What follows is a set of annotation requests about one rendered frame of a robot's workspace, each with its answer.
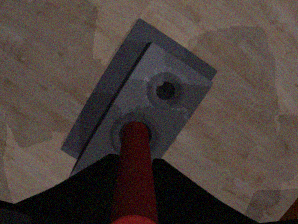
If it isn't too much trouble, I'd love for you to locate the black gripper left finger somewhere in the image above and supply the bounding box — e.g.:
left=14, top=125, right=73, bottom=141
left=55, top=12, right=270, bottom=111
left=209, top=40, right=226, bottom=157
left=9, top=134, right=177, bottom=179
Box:
left=0, top=153, right=120, bottom=224

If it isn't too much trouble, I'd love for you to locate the red peg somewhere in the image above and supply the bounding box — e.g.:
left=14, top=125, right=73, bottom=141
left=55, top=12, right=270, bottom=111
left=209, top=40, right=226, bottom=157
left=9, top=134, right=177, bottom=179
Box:
left=109, top=121, right=158, bottom=224

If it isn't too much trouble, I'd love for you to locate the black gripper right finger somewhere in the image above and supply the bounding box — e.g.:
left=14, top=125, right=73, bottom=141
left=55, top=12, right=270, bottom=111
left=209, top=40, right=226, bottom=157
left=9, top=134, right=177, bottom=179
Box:
left=153, top=157, right=263, bottom=224

